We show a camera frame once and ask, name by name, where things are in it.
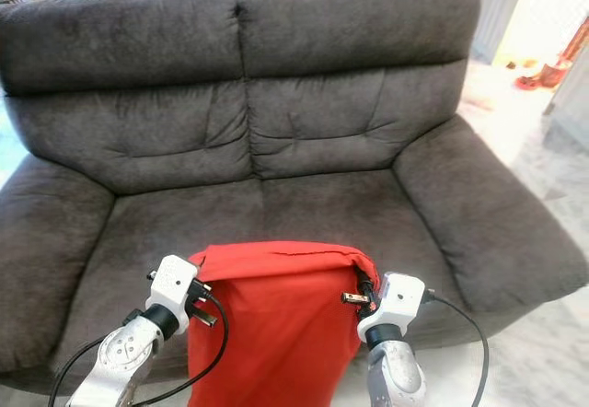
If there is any grey fabric sofa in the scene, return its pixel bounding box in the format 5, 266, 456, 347
0, 0, 589, 397

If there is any red plate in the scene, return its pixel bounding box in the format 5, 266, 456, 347
514, 75, 546, 91

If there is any white curtain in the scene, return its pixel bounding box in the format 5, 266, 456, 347
469, 0, 537, 65

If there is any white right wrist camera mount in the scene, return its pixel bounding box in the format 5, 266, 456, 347
357, 273, 427, 343

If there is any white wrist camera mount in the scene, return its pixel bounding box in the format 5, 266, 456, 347
147, 254, 201, 318
357, 273, 427, 343

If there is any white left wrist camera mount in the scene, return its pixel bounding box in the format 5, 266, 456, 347
147, 254, 201, 318

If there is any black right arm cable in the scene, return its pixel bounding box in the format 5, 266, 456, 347
422, 292, 491, 407

